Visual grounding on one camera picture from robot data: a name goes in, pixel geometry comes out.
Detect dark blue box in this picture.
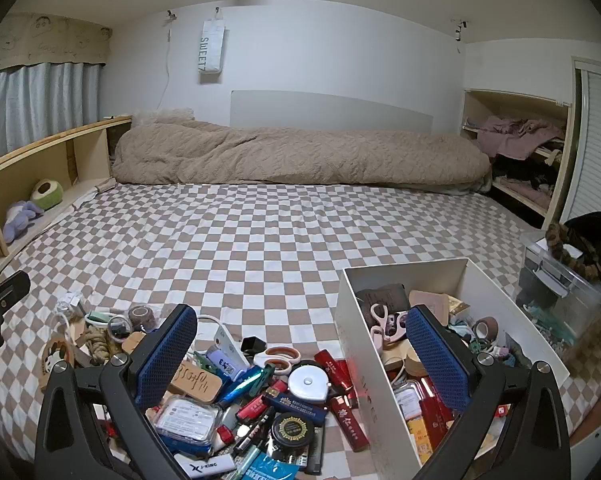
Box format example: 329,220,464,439
261,392,327,418

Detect brown patterned scrunchie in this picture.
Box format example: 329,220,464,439
545,222,601,281

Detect round wooden panda plaque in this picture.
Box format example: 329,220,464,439
39,336,76,391

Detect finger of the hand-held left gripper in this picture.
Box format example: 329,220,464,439
0,270,31,358

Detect white orange scissors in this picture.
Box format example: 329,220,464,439
253,344,301,373

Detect grey curtain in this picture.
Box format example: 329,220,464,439
0,62,104,166

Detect brown rope knot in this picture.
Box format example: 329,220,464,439
83,327,118,366

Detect teal metallic pen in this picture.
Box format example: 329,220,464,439
215,365,276,408

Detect black round tin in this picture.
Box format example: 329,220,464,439
270,411,315,451

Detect round white tape measure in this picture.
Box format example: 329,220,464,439
287,361,327,401

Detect beige printed valance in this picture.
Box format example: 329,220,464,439
0,12,112,73

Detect grey wall panel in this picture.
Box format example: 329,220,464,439
230,90,434,136

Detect black hat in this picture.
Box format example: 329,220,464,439
563,211,601,293

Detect beige quilted comforter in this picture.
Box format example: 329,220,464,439
111,107,492,196

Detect white cardboard box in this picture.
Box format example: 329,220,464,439
335,257,571,467

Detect wooden closet shelves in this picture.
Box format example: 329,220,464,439
461,89,576,226

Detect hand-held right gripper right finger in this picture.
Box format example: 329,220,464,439
405,304,571,480

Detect crumpled clear plastic wrap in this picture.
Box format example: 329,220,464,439
55,292,84,322

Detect wooden heart-shaped box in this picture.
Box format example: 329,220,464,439
383,340,429,378

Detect white power adapter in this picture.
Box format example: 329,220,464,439
198,315,248,368

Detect green plush toy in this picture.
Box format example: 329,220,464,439
30,178,64,209

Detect clear plastic case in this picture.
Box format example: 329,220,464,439
154,394,222,445

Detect white hanging cable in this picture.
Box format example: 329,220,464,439
158,10,177,111

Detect white lighter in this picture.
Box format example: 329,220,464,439
173,454,236,480

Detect wooden plaque with writing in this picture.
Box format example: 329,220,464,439
168,362,224,405

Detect white louvered door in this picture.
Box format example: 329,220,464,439
561,57,601,231

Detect white plastic ring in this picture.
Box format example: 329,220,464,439
86,309,134,337

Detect pink scissors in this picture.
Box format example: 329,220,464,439
368,302,409,346

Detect checkered bed sheet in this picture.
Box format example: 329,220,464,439
0,180,581,480

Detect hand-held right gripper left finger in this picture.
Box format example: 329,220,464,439
34,304,198,480

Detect tan leather pad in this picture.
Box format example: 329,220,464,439
408,290,451,328

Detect pink clothes pile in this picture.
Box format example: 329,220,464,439
475,115,566,161

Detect clear plastic storage bin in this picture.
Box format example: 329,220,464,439
515,232,601,376

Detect wooden shelf unit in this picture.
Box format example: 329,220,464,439
0,116,132,261

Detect dark brown pouch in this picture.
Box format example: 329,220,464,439
355,283,410,316

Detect purple plush toy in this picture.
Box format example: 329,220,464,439
3,200,45,244

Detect red metallic tube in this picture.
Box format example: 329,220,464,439
314,350,354,393

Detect white hanging bag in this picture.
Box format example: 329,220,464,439
198,7,228,85

